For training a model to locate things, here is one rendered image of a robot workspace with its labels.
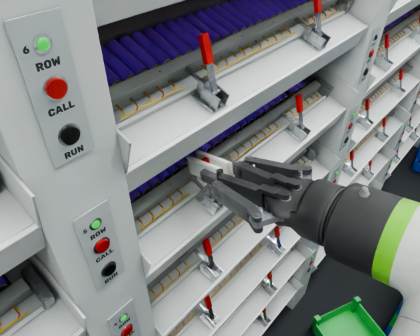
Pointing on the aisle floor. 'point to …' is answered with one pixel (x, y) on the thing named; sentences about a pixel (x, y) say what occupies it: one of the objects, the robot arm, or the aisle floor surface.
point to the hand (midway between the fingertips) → (210, 168)
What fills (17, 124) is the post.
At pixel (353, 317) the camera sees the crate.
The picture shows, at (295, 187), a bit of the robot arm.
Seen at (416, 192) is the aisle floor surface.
